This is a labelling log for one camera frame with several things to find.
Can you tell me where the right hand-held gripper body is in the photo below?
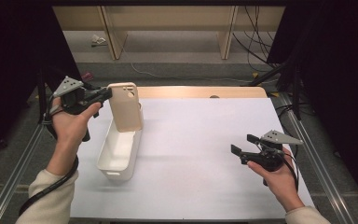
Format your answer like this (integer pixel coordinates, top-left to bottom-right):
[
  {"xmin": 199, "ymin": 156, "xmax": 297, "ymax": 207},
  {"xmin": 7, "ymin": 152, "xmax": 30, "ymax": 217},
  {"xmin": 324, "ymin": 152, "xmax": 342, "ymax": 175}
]
[{"xmin": 239, "ymin": 129, "xmax": 305, "ymax": 173}]

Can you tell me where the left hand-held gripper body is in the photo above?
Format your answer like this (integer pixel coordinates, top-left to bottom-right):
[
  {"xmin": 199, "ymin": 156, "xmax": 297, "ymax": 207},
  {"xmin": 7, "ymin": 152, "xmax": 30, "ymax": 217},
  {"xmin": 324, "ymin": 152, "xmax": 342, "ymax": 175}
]
[{"xmin": 53, "ymin": 76, "xmax": 100, "ymax": 116}]

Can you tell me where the beige phone case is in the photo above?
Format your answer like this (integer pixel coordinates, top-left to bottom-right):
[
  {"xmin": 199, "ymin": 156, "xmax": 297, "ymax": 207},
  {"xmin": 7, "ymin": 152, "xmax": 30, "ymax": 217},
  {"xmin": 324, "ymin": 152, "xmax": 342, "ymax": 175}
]
[{"xmin": 106, "ymin": 81, "xmax": 144, "ymax": 133}]

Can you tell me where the white storage box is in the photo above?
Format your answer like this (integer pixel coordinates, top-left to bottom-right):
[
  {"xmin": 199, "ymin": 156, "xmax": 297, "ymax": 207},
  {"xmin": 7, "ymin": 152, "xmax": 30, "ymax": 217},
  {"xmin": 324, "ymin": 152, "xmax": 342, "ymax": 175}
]
[{"xmin": 96, "ymin": 102, "xmax": 144, "ymax": 182}]

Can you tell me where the person's left hand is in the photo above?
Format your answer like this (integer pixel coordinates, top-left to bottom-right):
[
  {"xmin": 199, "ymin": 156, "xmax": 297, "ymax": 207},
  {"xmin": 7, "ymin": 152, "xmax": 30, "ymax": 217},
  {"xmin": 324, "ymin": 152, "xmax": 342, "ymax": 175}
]
[{"xmin": 51, "ymin": 98, "xmax": 103, "ymax": 149}]

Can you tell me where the person's right hand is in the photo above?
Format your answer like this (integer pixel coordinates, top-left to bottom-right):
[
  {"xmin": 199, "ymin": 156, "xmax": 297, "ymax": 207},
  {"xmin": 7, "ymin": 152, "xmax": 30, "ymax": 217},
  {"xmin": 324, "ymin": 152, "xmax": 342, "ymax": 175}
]
[{"xmin": 246, "ymin": 147, "xmax": 306, "ymax": 214}]

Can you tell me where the white table sheet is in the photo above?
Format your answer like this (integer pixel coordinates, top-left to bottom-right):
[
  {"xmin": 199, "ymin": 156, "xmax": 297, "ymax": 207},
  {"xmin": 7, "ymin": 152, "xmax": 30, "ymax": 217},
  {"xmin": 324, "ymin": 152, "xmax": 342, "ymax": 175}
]
[{"xmin": 69, "ymin": 97, "xmax": 315, "ymax": 220}]

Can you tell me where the crumpled white paper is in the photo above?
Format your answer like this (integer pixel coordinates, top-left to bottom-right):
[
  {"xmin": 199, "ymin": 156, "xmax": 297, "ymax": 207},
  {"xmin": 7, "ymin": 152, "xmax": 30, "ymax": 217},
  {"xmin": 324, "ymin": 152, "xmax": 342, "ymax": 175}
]
[{"xmin": 90, "ymin": 34, "xmax": 108, "ymax": 48}]

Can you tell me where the light wooden table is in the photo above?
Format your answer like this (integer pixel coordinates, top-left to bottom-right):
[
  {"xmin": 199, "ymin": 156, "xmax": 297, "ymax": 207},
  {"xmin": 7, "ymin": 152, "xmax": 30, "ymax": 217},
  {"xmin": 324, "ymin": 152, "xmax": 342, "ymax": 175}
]
[{"xmin": 136, "ymin": 86, "xmax": 269, "ymax": 99}]

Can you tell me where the dark curtain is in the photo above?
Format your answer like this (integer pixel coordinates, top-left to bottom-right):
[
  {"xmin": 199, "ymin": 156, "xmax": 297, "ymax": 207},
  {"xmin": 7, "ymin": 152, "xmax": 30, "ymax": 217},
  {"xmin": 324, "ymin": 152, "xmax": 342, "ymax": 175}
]
[
  {"xmin": 0, "ymin": 0, "xmax": 83, "ymax": 162},
  {"xmin": 267, "ymin": 0, "xmax": 358, "ymax": 213}
]

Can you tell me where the light wooden shelf unit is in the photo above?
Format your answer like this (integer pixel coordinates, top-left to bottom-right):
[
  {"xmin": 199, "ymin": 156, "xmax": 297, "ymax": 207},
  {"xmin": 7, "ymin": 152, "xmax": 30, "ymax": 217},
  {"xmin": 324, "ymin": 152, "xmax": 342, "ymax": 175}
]
[{"xmin": 51, "ymin": 5, "xmax": 286, "ymax": 61}]

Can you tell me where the right hand-held gripper cable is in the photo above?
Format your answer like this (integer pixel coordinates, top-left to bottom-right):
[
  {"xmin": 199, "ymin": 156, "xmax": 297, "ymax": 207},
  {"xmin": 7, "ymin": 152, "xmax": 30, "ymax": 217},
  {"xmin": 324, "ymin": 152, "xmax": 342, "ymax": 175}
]
[{"xmin": 260, "ymin": 146, "xmax": 300, "ymax": 192}]

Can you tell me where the hand-held gripper cable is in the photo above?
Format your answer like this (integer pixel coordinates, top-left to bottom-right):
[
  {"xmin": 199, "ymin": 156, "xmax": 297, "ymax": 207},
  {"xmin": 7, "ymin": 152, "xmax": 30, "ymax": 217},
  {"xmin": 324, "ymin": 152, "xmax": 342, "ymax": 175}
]
[
  {"xmin": 260, "ymin": 146, "xmax": 300, "ymax": 192},
  {"xmin": 18, "ymin": 96, "xmax": 80, "ymax": 217}
]

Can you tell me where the aluminium floor rail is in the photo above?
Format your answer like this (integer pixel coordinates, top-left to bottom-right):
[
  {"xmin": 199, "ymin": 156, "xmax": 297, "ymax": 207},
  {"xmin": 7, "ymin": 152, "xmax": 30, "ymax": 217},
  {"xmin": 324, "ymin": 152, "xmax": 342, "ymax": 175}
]
[
  {"xmin": 0, "ymin": 122, "xmax": 45, "ymax": 224},
  {"xmin": 278, "ymin": 92, "xmax": 355, "ymax": 224}
]

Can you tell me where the left hand-held gripper cable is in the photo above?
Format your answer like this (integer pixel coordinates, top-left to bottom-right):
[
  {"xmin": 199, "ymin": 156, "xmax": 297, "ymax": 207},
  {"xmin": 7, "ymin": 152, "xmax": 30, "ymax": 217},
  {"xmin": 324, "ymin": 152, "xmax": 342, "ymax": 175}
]
[{"xmin": 18, "ymin": 96, "xmax": 80, "ymax": 217}]

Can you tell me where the black cable bundle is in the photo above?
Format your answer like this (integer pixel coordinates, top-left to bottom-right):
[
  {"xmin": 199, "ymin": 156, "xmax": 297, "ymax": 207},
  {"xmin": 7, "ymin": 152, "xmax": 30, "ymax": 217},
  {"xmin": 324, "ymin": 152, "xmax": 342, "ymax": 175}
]
[{"xmin": 232, "ymin": 5, "xmax": 281, "ymax": 74}]

